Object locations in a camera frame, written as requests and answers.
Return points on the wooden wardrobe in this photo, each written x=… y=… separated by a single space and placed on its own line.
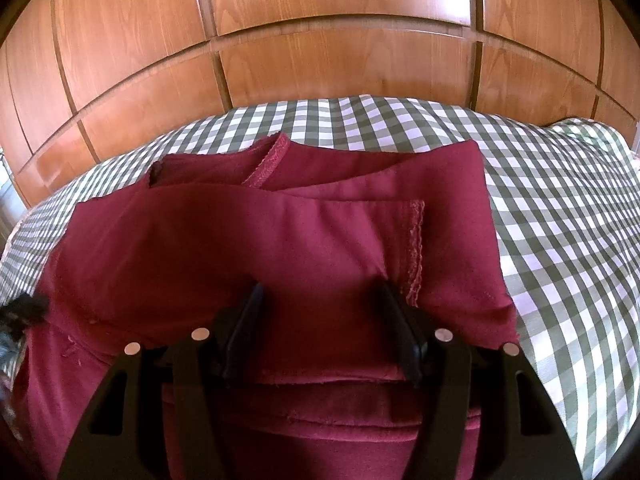
x=320 y=25

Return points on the green white checked bedsheet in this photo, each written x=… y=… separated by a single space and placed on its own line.
x=560 y=240

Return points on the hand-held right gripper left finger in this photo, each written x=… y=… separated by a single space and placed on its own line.
x=249 y=317

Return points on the dark red pants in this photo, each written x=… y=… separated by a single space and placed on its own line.
x=280 y=240

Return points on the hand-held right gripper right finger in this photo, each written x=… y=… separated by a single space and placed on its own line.
x=397 y=317

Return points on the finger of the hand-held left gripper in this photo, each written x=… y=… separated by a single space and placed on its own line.
x=25 y=307

